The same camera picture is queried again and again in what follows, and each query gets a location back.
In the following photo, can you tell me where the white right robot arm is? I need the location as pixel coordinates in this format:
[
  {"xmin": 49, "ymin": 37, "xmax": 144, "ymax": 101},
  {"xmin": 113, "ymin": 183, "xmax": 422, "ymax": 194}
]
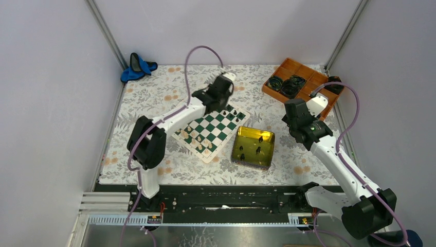
[{"xmin": 282, "ymin": 96, "xmax": 397, "ymax": 239}]

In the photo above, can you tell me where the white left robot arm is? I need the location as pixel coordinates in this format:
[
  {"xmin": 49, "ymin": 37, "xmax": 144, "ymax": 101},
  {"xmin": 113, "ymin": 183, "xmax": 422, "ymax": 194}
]
[{"xmin": 127, "ymin": 72, "xmax": 236, "ymax": 211}]

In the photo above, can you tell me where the green white chess board mat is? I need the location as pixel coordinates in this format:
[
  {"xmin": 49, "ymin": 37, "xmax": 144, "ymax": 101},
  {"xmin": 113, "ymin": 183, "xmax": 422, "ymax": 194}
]
[{"xmin": 172, "ymin": 104, "xmax": 250, "ymax": 163}]

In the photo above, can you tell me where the black tape roll middle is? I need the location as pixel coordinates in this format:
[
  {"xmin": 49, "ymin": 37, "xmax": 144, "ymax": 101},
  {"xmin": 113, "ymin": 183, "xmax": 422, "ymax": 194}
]
[{"xmin": 279, "ymin": 75, "xmax": 306, "ymax": 99}]

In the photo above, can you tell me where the black tape roll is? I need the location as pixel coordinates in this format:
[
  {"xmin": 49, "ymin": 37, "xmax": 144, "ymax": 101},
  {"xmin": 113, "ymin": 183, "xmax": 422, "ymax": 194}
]
[
  {"xmin": 266, "ymin": 76, "xmax": 283, "ymax": 92},
  {"xmin": 324, "ymin": 76, "xmax": 344, "ymax": 95},
  {"xmin": 279, "ymin": 75, "xmax": 306, "ymax": 99}
]

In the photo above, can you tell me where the black tape roll right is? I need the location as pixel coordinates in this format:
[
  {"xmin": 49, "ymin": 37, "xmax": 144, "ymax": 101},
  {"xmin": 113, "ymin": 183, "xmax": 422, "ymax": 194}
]
[{"xmin": 324, "ymin": 76, "xmax": 344, "ymax": 95}]

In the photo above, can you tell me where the black tape roll left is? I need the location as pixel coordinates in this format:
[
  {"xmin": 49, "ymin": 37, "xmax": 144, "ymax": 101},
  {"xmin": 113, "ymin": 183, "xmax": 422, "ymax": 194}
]
[{"xmin": 266, "ymin": 76, "xmax": 283, "ymax": 92}]

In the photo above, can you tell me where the yellow metal tray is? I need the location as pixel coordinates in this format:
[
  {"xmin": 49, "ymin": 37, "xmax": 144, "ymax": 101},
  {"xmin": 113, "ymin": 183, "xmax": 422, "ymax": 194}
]
[{"xmin": 230, "ymin": 126, "xmax": 276, "ymax": 170}]

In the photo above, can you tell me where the blue black cloth glove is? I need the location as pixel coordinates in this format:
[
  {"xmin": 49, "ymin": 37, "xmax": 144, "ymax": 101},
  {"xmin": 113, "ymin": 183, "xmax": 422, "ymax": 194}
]
[{"xmin": 120, "ymin": 52, "xmax": 158, "ymax": 83}]

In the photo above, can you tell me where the dark cylinder bottom right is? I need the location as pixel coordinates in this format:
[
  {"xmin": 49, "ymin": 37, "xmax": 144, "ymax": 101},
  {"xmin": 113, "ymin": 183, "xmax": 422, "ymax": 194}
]
[{"xmin": 367, "ymin": 230, "xmax": 423, "ymax": 247}]

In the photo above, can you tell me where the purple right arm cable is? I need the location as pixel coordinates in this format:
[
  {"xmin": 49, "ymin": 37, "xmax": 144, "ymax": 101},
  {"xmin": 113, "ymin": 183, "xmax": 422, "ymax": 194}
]
[{"xmin": 311, "ymin": 81, "xmax": 409, "ymax": 247}]

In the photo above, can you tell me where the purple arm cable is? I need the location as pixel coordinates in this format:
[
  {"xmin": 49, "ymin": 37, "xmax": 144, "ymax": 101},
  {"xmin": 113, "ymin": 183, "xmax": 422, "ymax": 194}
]
[
  {"xmin": 311, "ymin": 81, "xmax": 409, "ymax": 247},
  {"xmin": 117, "ymin": 45, "xmax": 226, "ymax": 247}
]

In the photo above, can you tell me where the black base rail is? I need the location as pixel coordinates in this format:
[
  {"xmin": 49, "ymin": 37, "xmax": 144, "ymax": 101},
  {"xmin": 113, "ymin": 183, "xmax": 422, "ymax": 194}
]
[{"xmin": 94, "ymin": 184, "xmax": 315, "ymax": 224}]

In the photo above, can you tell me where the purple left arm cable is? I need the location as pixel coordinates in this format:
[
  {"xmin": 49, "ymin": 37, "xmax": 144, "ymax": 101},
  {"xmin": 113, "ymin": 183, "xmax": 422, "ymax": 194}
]
[{"xmin": 117, "ymin": 45, "xmax": 226, "ymax": 247}]

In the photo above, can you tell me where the aluminium frame post right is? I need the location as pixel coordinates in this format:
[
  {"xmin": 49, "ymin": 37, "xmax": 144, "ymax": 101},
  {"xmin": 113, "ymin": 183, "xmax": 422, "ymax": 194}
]
[{"xmin": 324, "ymin": 0, "xmax": 370, "ymax": 75}]

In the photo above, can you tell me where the aluminium frame post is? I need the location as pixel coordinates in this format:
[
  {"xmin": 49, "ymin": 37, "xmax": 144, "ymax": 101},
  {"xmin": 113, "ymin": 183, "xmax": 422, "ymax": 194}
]
[
  {"xmin": 84, "ymin": 0, "xmax": 129, "ymax": 70},
  {"xmin": 324, "ymin": 0, "xmax": 370, "ymax": 75}
]

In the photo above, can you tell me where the aluminium frame post left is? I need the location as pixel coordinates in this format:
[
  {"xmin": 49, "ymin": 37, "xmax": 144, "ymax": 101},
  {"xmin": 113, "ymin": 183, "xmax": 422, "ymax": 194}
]
[{"xmin": 84, "ymin": 0, "xmax": 129, "ymax": 70}]

